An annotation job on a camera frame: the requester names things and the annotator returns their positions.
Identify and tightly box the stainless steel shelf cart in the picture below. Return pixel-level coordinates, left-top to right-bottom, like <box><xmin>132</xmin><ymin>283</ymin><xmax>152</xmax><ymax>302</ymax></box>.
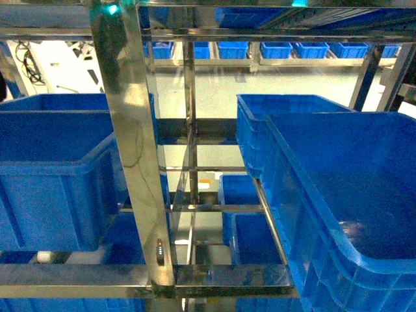
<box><xmin>1</xmin><ymin>1</ymin><xmax>415</xmax><ymax>311</ymax></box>

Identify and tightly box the blue bin lower shelf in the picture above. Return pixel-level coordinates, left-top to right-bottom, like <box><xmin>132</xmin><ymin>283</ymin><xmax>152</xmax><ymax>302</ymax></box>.
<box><xmin>218</xmin><ymin>174</ymin><xmax>283</xmax><ymax>265</ymax></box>

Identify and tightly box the blue bin right rear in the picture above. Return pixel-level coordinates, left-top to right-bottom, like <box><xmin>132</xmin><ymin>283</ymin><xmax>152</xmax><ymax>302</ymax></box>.
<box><xmin>236</xmin><ymin>94</ymin><xmax>353</xmax><ymax>178</ymax></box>

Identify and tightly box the large blue bin right front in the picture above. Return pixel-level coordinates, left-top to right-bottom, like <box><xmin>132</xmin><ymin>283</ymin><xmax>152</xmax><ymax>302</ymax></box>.
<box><xmin>261</xmin><ymin>112</ymin><xmax>415</xmax><ymax>311</ymax></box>

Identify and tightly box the large blue bin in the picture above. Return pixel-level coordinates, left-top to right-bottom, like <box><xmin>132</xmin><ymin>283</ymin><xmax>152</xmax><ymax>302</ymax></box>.
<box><xmin>261</xmin><ymin>112</ymin><xmax>415</xmax><ymax>311</ymax></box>
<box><xmin>1</xmin><ymin>111</ymin><xmax>120</xmax><ymax>252</ymax></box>

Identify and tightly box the large blue bin left front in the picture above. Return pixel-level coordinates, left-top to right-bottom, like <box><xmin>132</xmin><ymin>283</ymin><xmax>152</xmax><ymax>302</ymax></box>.
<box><xmin>1</xmin><ymin>111</ymin><xmax>120</xmax><ymax>252</ymax></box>

